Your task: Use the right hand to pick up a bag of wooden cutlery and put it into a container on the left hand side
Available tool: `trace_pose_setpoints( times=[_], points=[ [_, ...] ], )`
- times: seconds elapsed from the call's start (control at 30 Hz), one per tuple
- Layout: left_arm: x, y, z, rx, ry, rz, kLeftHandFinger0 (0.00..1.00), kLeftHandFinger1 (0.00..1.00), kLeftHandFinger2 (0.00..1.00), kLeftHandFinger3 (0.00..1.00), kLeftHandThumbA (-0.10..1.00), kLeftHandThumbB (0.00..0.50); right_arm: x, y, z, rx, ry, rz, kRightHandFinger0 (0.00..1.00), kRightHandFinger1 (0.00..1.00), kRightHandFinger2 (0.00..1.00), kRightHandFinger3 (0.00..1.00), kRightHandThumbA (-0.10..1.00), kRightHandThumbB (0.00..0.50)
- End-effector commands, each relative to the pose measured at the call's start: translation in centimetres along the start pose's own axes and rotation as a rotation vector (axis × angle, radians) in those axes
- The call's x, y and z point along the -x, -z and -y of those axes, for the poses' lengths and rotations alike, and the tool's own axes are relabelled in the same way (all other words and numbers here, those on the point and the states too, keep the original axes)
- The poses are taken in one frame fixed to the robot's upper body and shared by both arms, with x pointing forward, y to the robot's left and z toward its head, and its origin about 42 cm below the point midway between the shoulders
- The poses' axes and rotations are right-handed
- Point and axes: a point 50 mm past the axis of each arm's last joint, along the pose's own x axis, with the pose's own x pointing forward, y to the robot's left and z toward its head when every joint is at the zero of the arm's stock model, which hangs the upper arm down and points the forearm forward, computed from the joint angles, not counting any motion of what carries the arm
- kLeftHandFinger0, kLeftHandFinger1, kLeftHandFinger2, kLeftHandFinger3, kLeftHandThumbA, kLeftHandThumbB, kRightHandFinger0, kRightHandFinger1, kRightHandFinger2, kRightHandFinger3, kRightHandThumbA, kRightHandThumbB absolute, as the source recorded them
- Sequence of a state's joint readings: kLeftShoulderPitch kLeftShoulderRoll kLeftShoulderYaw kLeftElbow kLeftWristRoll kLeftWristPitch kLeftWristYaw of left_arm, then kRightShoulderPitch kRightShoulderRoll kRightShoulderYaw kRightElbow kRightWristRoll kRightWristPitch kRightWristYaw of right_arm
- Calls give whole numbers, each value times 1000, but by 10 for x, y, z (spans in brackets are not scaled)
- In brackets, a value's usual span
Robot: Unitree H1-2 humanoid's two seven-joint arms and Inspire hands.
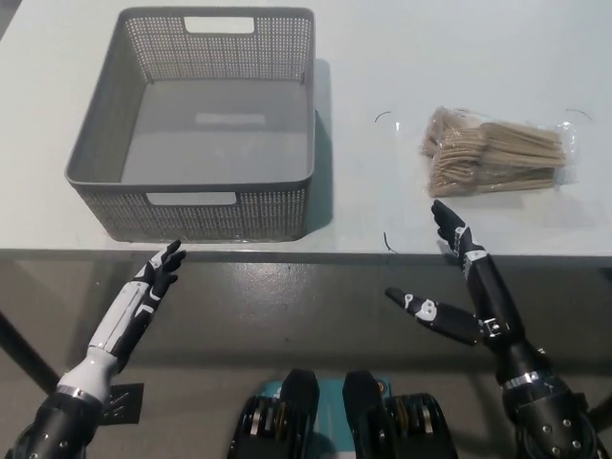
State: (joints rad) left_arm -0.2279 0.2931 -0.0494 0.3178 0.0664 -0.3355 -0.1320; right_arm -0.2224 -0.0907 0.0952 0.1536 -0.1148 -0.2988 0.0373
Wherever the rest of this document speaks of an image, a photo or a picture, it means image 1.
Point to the black metal table leg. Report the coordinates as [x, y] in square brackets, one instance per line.
[28, 349]

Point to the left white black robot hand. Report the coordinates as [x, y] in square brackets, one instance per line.
[129, 311]

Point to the grey perforated plastic basket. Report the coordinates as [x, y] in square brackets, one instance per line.
[191, 220]

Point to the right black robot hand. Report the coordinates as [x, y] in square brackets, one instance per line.
[487, 287]

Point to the bag of wooden forks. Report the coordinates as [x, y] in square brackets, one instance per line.
[497, 153]

